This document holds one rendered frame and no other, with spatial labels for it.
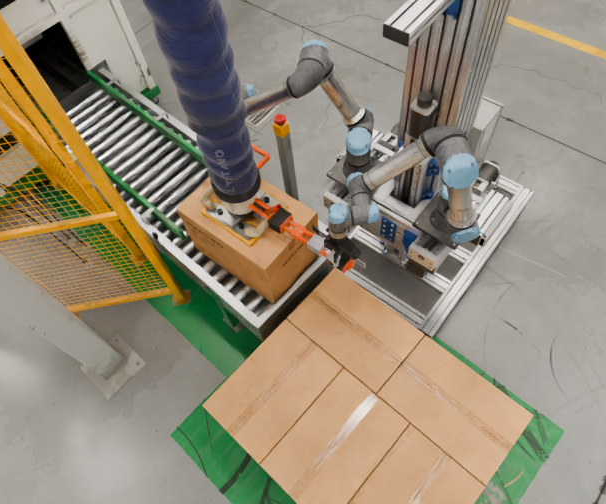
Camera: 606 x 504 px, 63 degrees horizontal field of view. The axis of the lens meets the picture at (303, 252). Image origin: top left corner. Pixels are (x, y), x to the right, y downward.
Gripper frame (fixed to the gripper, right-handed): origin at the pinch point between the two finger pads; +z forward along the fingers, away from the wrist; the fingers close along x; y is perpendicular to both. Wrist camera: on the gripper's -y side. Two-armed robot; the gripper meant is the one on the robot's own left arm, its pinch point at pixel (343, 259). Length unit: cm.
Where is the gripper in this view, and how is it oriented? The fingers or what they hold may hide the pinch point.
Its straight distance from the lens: 215.3
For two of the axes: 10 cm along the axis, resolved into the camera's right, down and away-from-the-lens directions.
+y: -7.8, -5.1, 3.7
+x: -6.2, 7.0, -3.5
